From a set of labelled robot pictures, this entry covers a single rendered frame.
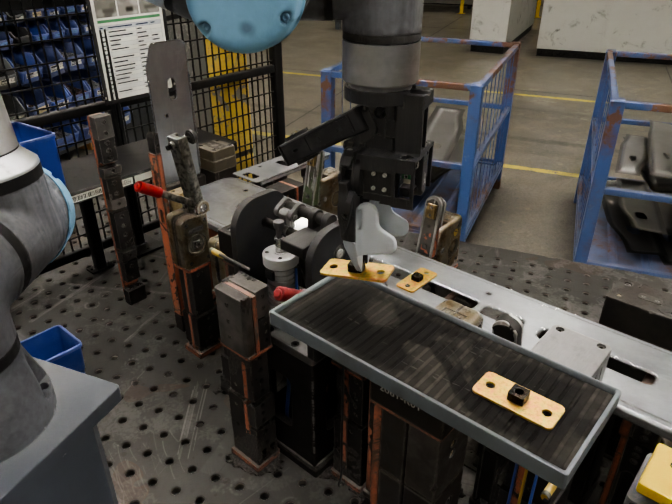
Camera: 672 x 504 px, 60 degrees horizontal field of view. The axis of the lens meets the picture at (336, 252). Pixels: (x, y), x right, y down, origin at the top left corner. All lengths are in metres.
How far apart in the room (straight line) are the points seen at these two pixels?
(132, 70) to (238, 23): 1.36
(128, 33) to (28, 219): 1.10
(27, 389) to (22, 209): 0.19
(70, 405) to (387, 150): 0.45
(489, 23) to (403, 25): 8.29
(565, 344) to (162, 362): 0.92
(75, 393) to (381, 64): 0.50
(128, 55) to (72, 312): 0.70
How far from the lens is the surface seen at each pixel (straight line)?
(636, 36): 8.82
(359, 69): 0.57
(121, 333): 1.54
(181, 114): 1.53
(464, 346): 0.68
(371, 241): 0.64
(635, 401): 0.93
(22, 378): 0.70
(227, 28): 0.42
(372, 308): 0.73
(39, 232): 0.72
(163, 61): 1.48
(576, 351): 0.79
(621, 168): 3.14
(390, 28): 0.56
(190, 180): 1.21
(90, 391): 0.75
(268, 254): 0.96
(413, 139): 0.59
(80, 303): 1.69
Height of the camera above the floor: 1.57
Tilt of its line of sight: 29 degrees down
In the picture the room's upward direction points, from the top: straight up
